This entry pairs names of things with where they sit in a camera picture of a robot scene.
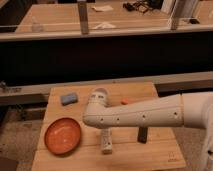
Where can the orange ceramic bowl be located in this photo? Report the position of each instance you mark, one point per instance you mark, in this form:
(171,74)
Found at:
(62,136)

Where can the blue sponge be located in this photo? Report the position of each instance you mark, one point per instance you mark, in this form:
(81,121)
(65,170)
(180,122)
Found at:
(69,99)

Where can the white paper sheet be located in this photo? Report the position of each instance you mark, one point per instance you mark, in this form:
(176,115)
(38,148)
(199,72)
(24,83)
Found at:
(102,8)

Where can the white squeeze bottle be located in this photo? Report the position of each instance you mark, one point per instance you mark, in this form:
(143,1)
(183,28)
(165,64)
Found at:
(106,141)

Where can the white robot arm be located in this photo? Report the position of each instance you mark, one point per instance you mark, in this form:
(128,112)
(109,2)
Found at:
(193,110)

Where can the small black background device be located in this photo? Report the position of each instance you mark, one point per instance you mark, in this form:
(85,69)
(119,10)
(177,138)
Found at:
(194,21)

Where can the orange marker pen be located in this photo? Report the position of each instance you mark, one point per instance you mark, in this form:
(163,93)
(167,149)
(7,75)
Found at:
(125,101)

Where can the grey metal post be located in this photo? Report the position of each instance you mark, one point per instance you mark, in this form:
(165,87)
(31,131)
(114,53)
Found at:
(176,13)
(83,17)

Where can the black rectangular block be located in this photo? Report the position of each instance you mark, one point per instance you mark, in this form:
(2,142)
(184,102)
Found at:
(142,135)

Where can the right grey metal post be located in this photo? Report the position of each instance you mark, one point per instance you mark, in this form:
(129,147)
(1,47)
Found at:
(176,13)

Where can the white crumpled paper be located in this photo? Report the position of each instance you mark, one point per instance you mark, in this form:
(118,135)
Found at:
(104,25)

